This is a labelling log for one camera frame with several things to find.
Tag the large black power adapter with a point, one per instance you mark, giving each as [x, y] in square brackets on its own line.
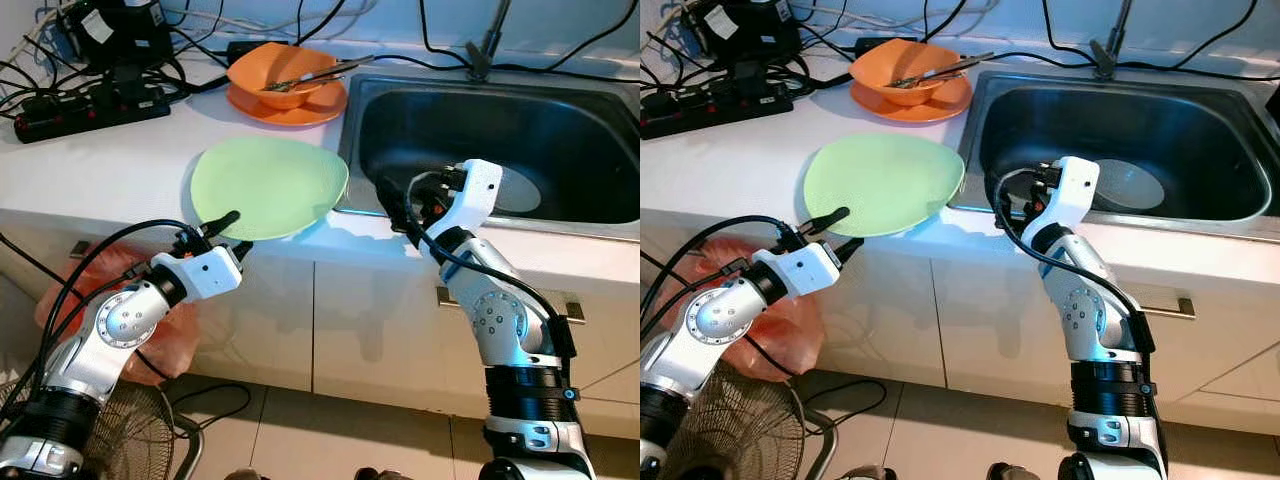
[120, 35]
[750, 30]

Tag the small black power brick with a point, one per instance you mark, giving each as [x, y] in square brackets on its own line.
[870, 43]
[240, 47]

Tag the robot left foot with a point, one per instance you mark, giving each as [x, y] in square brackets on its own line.
[245, 474]
[868, 472]

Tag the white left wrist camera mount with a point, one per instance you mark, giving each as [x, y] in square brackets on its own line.
[805, 268]
[205, 272]

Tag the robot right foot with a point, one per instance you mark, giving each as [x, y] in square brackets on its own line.
[1012, 472]
[382, 474]

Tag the orange bowl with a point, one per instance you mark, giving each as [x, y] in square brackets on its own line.
[885, 68]
[260, 72]

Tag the black power strip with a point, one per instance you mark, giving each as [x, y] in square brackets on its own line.
[90, 112]
[720, 108]

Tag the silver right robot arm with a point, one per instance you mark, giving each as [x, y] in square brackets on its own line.
[500, 320]
[1090, 320]

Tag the light green plate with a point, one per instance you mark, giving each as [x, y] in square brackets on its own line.
[885, 185]
[270, 185]

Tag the stainless steel sink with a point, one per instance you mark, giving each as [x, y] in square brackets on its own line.
[560, 130]
[1180, 120]

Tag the orange plate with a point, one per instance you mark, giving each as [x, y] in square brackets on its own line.
[935, 108]
[310, 112]

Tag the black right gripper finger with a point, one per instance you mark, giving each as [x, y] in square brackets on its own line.
[998, 202]
[394, 205]

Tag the dark sink faucet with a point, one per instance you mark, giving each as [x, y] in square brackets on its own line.
[483, 60]
[1108, 58]

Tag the grey metal utensil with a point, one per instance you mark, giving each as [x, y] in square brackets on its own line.
[340, 68]
[960, 65]

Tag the red plastic bag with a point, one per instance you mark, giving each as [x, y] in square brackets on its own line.
[790, 335]
[175, 340]

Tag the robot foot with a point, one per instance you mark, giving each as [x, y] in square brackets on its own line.
[245, 474]
[382, 474]
[868, 472]
[1012, 472]

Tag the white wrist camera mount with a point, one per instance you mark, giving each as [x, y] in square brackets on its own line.
[805, 268]
[205, 272]
[480, 190]
[1078, 185]

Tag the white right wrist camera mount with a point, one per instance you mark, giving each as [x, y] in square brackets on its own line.
[480, 190]
[1078, 185]

